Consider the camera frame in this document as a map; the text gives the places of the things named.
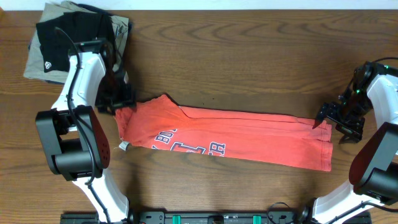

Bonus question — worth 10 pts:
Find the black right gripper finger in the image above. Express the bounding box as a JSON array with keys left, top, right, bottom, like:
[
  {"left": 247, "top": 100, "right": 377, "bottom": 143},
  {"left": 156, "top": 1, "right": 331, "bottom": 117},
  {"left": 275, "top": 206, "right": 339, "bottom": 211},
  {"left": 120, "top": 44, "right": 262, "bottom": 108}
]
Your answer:
[
  {"left": 338, "top": 133, "right": 358, "bottom": 144},
  {"left": 312, "top": 110, "right": 326, "bottom": 129}
]

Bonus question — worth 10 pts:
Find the red printed t-shirt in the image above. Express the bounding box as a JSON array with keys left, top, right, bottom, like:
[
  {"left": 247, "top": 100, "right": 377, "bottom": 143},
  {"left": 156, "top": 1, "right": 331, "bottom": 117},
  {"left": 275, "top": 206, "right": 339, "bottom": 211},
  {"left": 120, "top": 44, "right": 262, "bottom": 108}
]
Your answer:
[{"left": 115, "top": 95, "right": 333, "bottom": 172}]

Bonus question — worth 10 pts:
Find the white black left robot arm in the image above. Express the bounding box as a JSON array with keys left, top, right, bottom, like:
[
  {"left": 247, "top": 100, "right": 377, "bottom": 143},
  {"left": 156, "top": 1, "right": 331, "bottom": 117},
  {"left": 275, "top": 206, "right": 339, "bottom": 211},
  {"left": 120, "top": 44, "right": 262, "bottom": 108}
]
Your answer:
[{"left": 35, "top": 39, "right": 136, "bottom": 223}]

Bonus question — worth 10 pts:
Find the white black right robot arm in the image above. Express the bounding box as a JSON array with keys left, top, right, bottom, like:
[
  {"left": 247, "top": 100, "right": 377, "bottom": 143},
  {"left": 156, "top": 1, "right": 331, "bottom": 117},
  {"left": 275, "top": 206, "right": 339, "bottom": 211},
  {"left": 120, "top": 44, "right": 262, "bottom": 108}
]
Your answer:
[{"left": 296, "top": 59, "right": 397, "bottom": 223}]

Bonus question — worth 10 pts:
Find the black folded garment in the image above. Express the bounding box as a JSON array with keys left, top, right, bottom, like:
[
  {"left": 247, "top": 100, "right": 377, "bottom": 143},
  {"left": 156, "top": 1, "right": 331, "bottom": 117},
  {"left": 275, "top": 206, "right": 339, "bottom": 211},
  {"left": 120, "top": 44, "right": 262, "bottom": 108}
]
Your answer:
[{"left": 36, "top": 12, "right": 115, "bottom": 73}]

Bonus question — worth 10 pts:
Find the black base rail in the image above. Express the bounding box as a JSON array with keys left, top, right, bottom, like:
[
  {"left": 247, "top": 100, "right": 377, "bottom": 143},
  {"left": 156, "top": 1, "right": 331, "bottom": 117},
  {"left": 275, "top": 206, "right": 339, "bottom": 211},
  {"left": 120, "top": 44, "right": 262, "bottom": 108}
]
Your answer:
[{"left": 60, "top": 211, "right": 372, "bottom": 224}]

